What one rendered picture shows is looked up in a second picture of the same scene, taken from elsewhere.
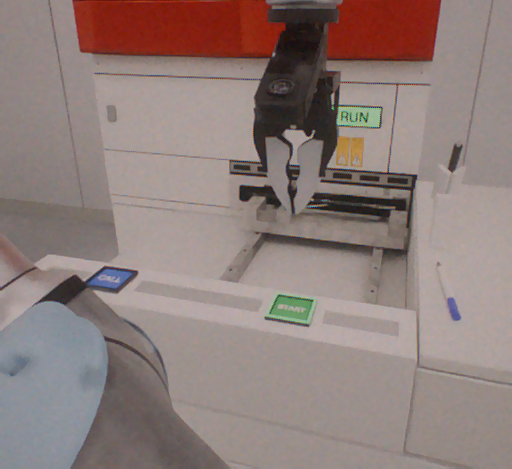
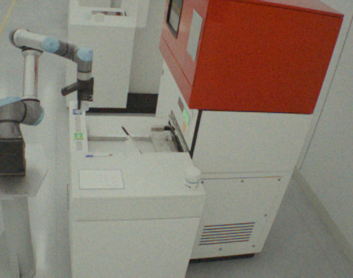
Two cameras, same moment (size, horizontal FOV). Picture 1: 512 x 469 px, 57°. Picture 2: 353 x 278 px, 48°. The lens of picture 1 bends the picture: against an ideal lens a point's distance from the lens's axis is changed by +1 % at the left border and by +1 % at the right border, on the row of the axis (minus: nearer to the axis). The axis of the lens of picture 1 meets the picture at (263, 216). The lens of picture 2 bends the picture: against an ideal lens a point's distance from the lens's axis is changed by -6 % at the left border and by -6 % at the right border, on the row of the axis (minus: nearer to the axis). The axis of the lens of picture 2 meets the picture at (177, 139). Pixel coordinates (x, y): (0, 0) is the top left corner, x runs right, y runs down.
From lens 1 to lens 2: 206 cm
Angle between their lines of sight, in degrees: 49
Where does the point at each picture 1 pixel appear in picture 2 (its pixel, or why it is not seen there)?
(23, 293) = (28, 96)
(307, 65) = (70, 87)
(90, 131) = not seen: hidden behind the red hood
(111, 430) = (8, 105)
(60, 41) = not seen: hidden behind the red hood
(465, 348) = (75, 157)
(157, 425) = (11, 108)
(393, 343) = (73, 149)
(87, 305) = (32, 102)
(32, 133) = not seen: hidden behind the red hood
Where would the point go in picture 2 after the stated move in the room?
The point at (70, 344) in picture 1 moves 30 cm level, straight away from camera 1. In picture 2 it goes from (11, 98) to (54, 82)
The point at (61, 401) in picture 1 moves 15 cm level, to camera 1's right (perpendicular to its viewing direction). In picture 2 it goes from (7, 101) to (12, 116)
